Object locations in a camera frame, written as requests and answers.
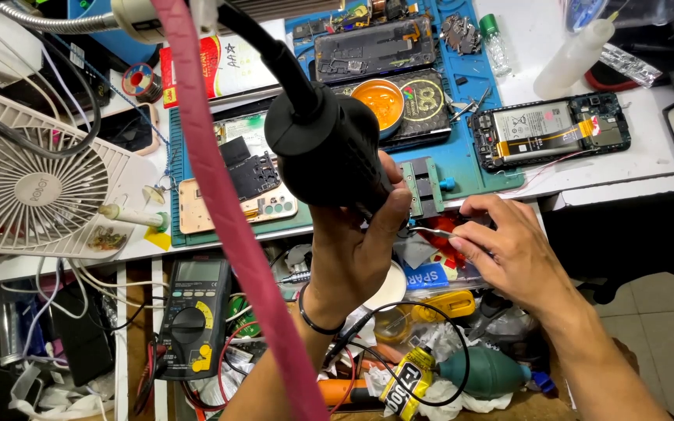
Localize person's right hand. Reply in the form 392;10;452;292
449;195;585;318

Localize person's left hand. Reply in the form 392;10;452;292
305;150;414;329

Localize silver tweezers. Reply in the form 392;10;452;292
410;226;461;241

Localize black hot air gun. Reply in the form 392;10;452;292
215;0;397;220

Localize red packaging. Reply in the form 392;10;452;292
418;212;468;271

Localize blue packet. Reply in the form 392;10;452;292
401;263;451;291

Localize yellow plastic tool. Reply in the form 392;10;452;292
410;290;477;324

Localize green circuit board holder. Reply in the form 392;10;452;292
398;156;458;221

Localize blue repair mat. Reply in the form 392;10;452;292
167;0;526;248

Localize white round tin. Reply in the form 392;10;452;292
363;260;408;312

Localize green rubber air blower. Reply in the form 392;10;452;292
436;346;532;402

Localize opened phone with battery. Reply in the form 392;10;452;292
470;92;633;174

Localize steel tweezers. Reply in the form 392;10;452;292
448;87;493;124

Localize yellow and black glue tube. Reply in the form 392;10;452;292
378;345;436;421

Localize orange flux tin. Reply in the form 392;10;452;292
350;79;406;140

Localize black wrist band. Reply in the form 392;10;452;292
298;283;347;336

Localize small green-capped glass bottle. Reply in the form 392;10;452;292
479;14;513;78

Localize orange screwdriver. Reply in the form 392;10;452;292
317;378;386;408

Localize rose gold phone cover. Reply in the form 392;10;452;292
178;174;299;236

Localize white squeeze bottle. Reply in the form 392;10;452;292
533;12;616;100

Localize heap of metal parts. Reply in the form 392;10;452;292
440;13;483;57

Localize black phone midframe plate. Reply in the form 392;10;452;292
219;136;283;203

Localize silver blister strip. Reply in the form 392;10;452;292
598;43;663;89

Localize round green circuit board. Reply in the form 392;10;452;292
227;295;262;338

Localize clear plastic container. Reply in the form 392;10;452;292
564;0;674;34

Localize black digital multimeter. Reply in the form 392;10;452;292
155;256;233;382

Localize red and white packet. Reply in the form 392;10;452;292
158;19;286;110

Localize syringe with green cap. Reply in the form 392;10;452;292
98;203;170;232

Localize phone in pink case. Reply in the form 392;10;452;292
87;103;161;157

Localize black phone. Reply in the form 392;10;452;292
49;283;117;388

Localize cream gooseneck lamp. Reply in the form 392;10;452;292
0;0;222;46

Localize blue plastic container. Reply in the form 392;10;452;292
67;0;160;66

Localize white desk fan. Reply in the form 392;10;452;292
0;82;160;259

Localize black cable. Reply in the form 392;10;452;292
324;301;470;408

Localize black disassembled phone frame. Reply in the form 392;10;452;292
314;16;437;84

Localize pink sleeved cable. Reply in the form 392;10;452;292
150;0;332;421

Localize solder wire spool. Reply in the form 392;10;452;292
121;62;164;105

